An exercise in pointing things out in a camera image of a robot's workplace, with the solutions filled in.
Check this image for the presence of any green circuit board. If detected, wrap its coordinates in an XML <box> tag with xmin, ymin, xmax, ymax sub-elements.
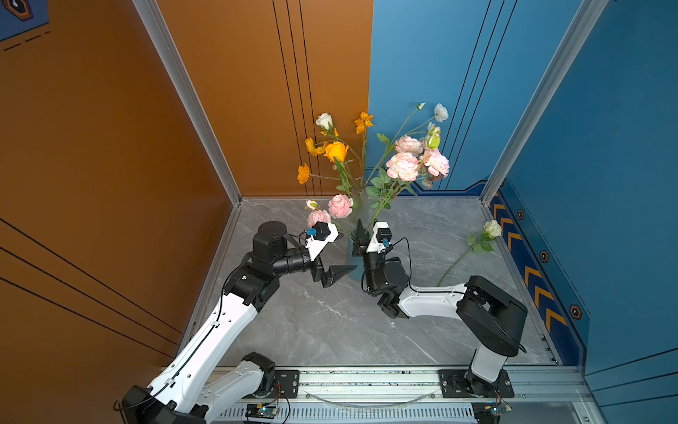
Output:
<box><xmin>244</xmin><ymin>404</ymin><xmax>280</xmax><ymax>423</ymax></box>
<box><xmin>471</xmin><ymin>402</ymin><xmax>513</xmax><ymax>424</ymax></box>

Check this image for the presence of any mixed flower bunch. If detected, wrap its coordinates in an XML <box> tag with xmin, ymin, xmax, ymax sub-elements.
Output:
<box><xmin>367</xmin><ymin>148</ymin><xmax>451</xmax><ymax>224</ymax></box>

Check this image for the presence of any aluminium corner post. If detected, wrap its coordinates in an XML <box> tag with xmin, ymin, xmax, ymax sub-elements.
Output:
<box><xmin>480</xmin><ymin>0</ymin><xmax>608</xmax><ymax>207</ymax></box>
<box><xmin>132</xmin><ymin>0</ymin><xmax>242</xmax><ymax>207</ymax></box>

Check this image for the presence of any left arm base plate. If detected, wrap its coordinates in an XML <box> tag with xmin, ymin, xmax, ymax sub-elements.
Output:
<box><xmin>245</xmin><ymin>369</ymin><xmax>300</xmax><ymax>399</ymax></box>

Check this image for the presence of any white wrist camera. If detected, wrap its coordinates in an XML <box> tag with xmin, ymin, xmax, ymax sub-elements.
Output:
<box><xmin>367</xmin><ymin>222</ymin><xmax>392</xmax><ymax>254</ymax></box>
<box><xmin>305</xmin><ymin>222</ymin><xmax>334</xmax><ymax>261</ymax></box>

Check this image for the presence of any left aluminium corner post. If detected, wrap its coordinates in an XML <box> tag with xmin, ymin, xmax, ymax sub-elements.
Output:
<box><xmin>132</xmin><ymin>0</ymin><xmax>242</xmax><ymax>207</ymax></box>

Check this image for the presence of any orange poppy spray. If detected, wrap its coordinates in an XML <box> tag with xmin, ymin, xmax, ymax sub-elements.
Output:
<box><xmin>354</xmin><ymin>111</ymin><xmax>374</xmax><ymax>187</ymax></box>
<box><xmin>297</xmin><ymin>138</ymin><xmax>360</xmax><ymax>195</ymax></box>

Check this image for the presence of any right aluminium corner post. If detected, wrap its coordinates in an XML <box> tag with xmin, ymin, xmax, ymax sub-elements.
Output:
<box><xmin>480</xmin><ymin>0</ymin><xmax>608</xmax><ymax>207</ymax></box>

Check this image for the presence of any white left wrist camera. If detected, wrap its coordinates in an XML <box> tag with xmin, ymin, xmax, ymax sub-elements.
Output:
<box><xmin>305</xmin><ymin>222</ymin><xmax>334</xmax><ymax>261</ymax></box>

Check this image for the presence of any white rose stem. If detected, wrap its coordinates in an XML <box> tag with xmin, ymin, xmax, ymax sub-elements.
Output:
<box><xmin>315</xmin><ymin>112</ymin><xmax>360</xmax><ymax>194</ymax></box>

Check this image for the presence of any cream rose stem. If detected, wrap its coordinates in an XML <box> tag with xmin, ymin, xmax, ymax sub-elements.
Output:
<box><xmin>436</xmin><ymin>219</ymin><xmax>502</xmax><ymax>287</ymax></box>

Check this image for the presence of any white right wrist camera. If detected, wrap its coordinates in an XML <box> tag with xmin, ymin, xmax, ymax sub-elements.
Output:
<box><xmin>367</xmin><ymin>222</ymin><xmax>392</xmax><ymax>254</ymax></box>

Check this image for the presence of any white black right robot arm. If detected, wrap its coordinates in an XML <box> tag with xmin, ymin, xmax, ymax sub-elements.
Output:
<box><xmin>352</xmin><ymin>221</ymin><xmax>528</xmax><ymax>399</ymax></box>

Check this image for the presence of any yellow rose stem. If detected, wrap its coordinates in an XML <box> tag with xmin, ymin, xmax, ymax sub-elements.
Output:
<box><xmin>322</xmin><ymin>141</ymin><xmax>361</xmax><ymax>233</ymax></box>

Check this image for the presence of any large pink rose spray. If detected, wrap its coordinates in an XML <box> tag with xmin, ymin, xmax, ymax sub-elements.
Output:
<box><xmin>377</xmin><ymin>123</ymin><xmax>441</xmax><ymax>157</ymax></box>

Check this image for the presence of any clear ribbed glass vase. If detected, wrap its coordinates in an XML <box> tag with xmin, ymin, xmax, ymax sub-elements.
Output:
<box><xmin>350</xmin><ymin>188</ymin><xmax>371</xmax><ymax>228</ymax></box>

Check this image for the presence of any aluminium front rail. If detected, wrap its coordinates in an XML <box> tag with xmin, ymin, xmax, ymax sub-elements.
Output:
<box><xmin>142</xmin><ymin>365</ymin><xmax>584</xmax><ymax>406</ymax></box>

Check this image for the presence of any left green circuit board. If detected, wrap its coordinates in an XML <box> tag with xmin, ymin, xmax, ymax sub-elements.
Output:
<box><xmin>244</xmin><ymin>404</ymin><xmax>280</xmax><ymax>423</ymax></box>

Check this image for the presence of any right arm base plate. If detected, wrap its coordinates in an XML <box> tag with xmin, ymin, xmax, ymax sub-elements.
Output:
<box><xmin>438</xmin><ymin>369</ymin><xmax>515</xmax><ymax>399</ymax></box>

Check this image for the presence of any right green circuit board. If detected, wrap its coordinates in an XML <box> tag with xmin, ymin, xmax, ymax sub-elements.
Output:
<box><xmin>471</xmin><ymin>402</ymin><xmax>513</xmax><ymax>424</ymax></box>

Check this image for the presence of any teal ceramic cylinder vase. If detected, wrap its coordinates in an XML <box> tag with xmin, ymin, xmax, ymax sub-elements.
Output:
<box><xmin>346</xmin><ymin>240</ymin><xmax>365</xmax><ymax>283</ymax></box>

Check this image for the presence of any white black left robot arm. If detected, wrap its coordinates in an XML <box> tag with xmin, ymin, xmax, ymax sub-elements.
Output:
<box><xmin>114</xmin><ymin>221</ymin><xmax>354</xmax><ymax>423</ymax></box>

